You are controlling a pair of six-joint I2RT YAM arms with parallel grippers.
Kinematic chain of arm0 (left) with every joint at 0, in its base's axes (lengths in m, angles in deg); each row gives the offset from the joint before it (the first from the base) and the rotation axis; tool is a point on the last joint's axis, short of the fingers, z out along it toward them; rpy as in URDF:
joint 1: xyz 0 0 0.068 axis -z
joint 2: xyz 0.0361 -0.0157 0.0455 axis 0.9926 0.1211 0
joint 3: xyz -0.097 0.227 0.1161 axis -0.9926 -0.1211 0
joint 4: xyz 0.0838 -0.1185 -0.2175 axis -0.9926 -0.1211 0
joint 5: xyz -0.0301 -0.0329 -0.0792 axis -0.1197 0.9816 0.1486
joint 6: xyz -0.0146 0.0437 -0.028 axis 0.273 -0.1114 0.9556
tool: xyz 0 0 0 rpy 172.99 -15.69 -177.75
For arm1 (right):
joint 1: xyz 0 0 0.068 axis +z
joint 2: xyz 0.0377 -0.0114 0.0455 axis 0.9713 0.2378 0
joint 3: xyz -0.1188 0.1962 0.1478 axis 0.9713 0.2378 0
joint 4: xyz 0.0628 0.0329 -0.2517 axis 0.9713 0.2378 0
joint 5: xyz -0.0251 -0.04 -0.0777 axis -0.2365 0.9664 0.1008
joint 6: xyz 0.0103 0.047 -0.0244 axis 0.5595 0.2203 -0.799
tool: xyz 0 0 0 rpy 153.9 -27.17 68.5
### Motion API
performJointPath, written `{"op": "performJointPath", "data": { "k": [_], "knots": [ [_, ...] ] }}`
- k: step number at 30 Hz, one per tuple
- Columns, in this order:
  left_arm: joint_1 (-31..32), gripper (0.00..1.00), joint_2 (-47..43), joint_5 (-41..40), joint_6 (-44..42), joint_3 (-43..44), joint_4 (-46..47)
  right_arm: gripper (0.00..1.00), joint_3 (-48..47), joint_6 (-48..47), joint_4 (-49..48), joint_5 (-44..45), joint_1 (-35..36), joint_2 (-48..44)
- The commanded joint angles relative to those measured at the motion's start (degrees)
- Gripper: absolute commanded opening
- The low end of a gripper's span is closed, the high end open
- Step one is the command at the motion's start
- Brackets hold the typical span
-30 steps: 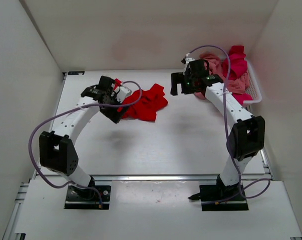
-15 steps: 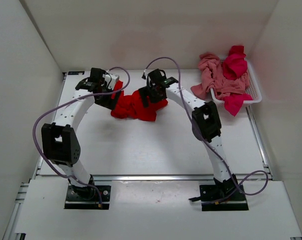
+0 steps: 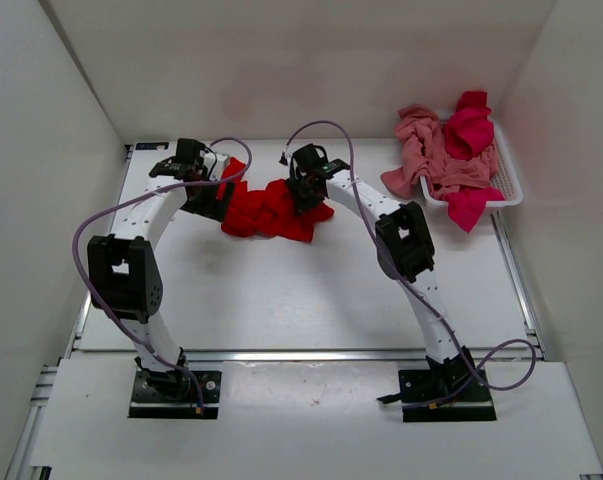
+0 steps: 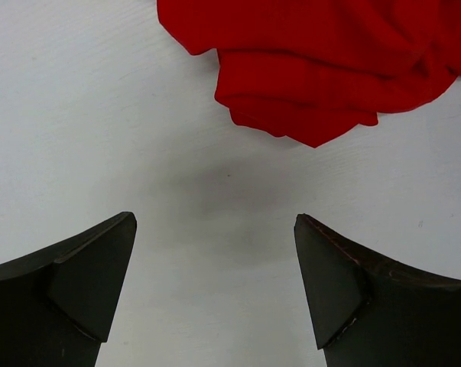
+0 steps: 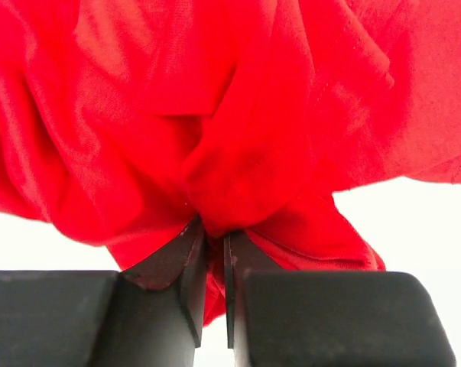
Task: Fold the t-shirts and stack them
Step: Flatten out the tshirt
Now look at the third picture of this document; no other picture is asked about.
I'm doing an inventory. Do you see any red t shirt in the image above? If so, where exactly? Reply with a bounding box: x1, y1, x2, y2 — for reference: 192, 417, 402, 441
221, 177, 334, 243

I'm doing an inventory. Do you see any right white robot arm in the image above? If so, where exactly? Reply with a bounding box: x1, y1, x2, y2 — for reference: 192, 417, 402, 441
280, 144, 473, 400

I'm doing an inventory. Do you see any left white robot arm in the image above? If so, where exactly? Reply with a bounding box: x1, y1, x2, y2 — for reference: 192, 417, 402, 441
87, 139, 234, 400

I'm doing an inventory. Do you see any light pink t shirt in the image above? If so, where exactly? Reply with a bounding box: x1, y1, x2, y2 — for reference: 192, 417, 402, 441
380, 104, 499, 200

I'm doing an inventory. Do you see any magenta t shirt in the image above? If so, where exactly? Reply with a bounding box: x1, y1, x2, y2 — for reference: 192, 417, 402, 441
444, 91, 504, 233

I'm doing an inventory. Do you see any white plastic basket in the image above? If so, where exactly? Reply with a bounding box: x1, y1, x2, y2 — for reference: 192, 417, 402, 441
419, 116, 523, 215

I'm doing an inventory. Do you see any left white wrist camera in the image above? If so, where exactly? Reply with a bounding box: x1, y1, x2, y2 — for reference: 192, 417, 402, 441
203, 152, 230, 181

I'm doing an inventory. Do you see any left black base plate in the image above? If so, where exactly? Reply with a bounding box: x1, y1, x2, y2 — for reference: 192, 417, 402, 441
128, 370, 222, 420

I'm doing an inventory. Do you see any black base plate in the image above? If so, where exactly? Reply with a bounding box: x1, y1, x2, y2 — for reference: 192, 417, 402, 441
128, 370, 222, 420
377, 369, 497, 423

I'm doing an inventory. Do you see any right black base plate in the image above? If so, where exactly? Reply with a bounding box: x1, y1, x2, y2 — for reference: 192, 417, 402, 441
377, 369, 497, 423

